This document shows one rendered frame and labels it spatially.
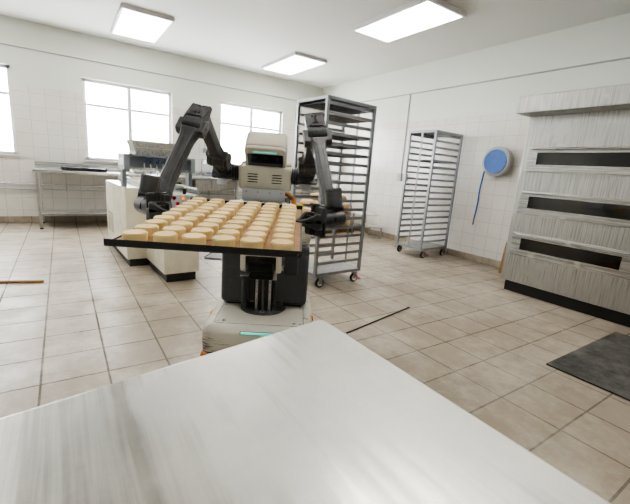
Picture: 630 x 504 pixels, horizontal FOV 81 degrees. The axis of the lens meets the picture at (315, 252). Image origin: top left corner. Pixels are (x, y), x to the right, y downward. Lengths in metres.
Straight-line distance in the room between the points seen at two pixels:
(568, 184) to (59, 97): 7.12
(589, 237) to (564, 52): 2.47
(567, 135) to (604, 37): 1.56
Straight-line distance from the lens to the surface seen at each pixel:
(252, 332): 2.12
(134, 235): 0.85
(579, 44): 5.78
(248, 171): 1.98
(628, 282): 4.24
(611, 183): 4.25
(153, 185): 1.31
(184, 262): 3.82
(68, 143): 7.52
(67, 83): 7.59
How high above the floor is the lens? 1.14
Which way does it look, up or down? 12 degrees down
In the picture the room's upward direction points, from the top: 4 degrees clockwise
